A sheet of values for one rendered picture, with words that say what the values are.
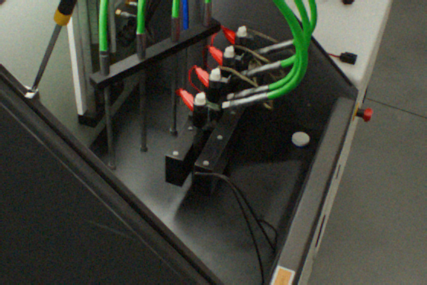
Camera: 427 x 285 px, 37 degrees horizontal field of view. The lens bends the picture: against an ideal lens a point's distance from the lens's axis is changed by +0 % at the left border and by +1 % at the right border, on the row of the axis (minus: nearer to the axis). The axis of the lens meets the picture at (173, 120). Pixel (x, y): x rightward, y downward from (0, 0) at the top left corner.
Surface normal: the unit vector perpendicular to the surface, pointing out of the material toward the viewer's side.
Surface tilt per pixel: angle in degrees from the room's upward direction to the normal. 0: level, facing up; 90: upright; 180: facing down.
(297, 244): 0
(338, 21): 0
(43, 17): 90
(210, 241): 0
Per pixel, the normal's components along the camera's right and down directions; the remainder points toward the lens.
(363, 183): 0.01, -0.73
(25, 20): 0.92, 0.28
